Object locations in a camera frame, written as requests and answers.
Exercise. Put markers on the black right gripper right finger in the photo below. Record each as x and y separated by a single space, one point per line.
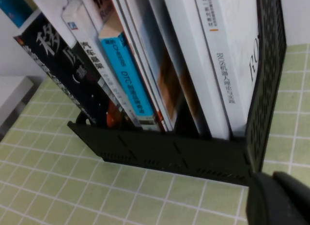
298 198

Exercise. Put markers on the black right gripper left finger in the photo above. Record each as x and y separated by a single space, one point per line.
266 205

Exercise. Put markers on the white orange ROS book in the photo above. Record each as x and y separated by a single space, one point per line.
232 65

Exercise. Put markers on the black perforated book holder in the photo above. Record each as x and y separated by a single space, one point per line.
169 154

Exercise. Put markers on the large white navy cover book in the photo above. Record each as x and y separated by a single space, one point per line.
196 65

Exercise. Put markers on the cyan DTC book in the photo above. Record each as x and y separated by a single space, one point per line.
126 72

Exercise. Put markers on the white car suspension book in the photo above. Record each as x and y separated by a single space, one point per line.
89 55

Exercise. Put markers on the black starry cover book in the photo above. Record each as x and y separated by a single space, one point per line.
60 77

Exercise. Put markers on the thin white paperback book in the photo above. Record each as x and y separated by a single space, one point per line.
97 7

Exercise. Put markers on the teal hardcover book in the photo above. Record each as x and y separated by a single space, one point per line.
12 7

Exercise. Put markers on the grey photo cover magazine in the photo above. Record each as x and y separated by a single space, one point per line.
169 77

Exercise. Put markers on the green checked tablecloth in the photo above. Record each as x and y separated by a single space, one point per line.
72 198

